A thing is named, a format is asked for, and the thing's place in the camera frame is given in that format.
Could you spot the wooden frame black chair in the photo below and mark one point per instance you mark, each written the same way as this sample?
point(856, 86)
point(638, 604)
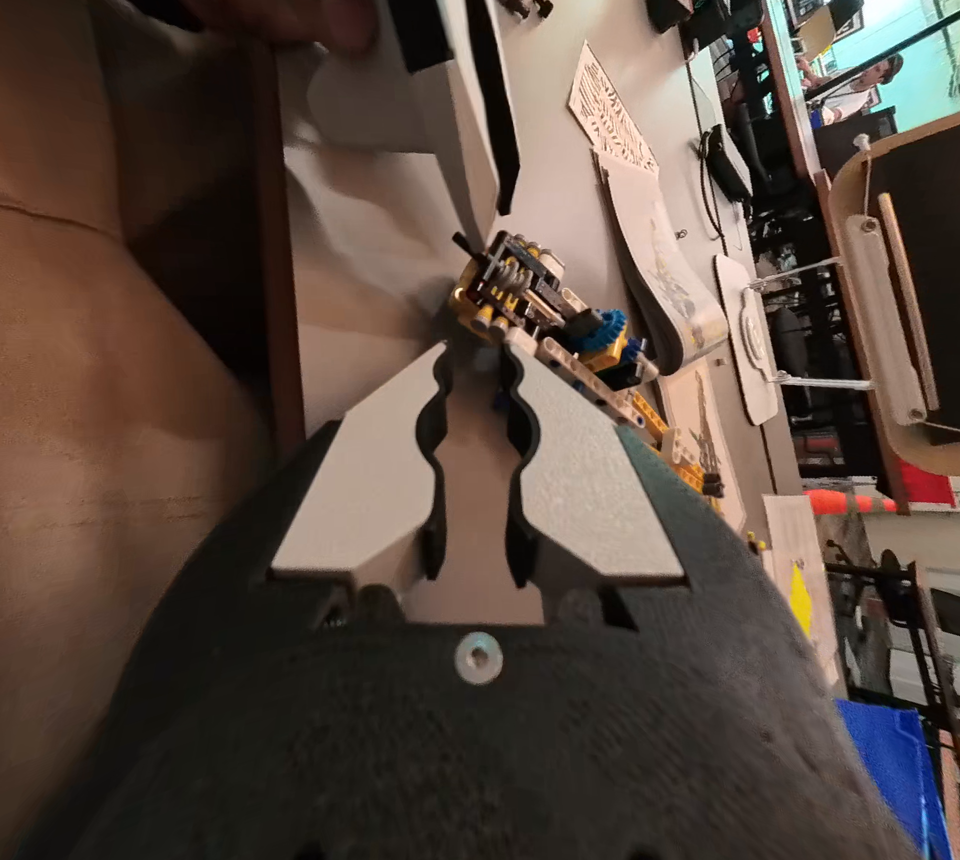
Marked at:
point(930, 237)

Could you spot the black metal rack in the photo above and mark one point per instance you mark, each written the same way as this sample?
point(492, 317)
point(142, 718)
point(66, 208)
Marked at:
point(900, 597)

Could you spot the orange cone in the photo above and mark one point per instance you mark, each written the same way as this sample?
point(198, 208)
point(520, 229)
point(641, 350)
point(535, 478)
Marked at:
point(847, 501)

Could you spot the black power adapter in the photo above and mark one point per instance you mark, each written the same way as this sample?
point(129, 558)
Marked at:
point(727, 162)

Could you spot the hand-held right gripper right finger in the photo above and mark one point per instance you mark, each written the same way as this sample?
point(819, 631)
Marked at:
point(592, 492)

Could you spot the yellow black lego model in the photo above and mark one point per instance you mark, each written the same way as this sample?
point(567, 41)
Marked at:
point(525, 290)

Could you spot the printed sticker sheet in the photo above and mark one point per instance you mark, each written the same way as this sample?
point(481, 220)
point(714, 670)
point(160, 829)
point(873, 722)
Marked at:
point(607, 102)

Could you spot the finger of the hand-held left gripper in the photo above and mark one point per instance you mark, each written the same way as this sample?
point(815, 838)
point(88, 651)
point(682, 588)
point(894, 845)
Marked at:
point(450, 147)
point(499, 87)

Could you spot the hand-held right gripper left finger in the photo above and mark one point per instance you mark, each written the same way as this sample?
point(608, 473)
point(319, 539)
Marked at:
point(352, 492)

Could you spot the red object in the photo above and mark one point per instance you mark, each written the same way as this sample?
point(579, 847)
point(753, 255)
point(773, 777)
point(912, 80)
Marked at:
point(926, 485)

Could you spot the long black lego blade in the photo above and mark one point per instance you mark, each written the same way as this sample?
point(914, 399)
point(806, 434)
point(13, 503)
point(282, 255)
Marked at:
point(511, 1)

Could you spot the white rounded board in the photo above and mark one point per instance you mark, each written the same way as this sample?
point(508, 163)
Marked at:
point(746, 342)

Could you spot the open instruction booklet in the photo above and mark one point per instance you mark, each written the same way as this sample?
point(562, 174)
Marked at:
point(667, 252)

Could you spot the blue plastic bin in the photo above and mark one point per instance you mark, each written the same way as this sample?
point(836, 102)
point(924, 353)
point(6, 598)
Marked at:
point(892, 770)

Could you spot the small black lego connector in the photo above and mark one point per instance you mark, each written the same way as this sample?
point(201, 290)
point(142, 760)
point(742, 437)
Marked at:
point(544, 8)

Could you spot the white sheet yellow diamond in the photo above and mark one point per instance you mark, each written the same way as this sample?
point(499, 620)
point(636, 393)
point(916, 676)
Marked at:
point(787, 537)

